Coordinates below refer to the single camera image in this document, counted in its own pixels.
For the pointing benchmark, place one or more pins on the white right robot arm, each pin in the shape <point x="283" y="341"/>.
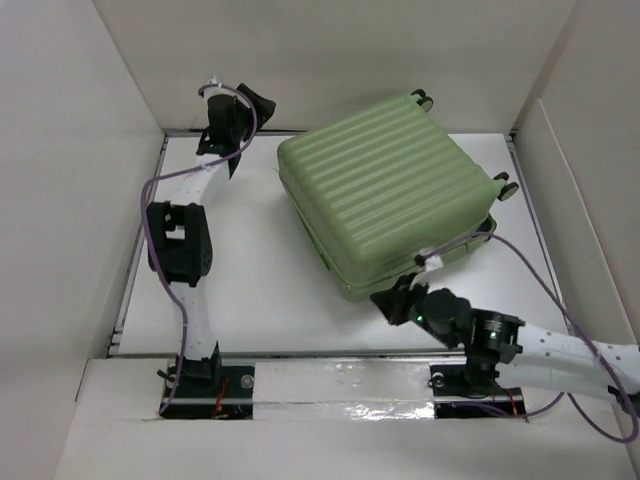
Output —
<point x="506" y="351"/>

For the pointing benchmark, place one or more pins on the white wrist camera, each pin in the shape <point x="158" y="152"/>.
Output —
<point x="213" y="82"/>
<point x="428" y="260"/>

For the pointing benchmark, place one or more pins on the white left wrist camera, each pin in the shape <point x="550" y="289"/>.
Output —
<point x="213" y="82"/>

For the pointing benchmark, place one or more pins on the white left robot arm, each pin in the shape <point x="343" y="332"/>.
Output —
<point x="179" y="245"/>

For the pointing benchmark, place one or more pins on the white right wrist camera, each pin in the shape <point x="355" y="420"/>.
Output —
<point x="428" y="260"/>

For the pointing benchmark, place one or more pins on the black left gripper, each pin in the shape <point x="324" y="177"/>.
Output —
<point x="265" y="110"/>

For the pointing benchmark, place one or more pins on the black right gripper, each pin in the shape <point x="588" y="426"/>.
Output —
<point x="389" y="301"/>

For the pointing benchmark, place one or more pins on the green hard-shell suitcase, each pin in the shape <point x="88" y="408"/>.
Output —
<point x="376" y="187"/>

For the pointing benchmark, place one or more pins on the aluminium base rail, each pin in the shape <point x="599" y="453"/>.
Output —
<point x="301" y="387"/>

